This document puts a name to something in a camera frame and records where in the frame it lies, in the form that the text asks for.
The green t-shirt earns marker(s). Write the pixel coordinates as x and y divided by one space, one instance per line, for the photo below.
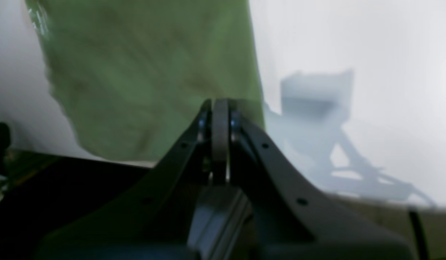
131 75

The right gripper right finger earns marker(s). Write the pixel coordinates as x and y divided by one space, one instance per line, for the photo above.
294 219

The black table leg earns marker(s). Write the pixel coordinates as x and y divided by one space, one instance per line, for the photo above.
419 235

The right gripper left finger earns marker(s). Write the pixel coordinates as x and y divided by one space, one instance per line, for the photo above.
148 221

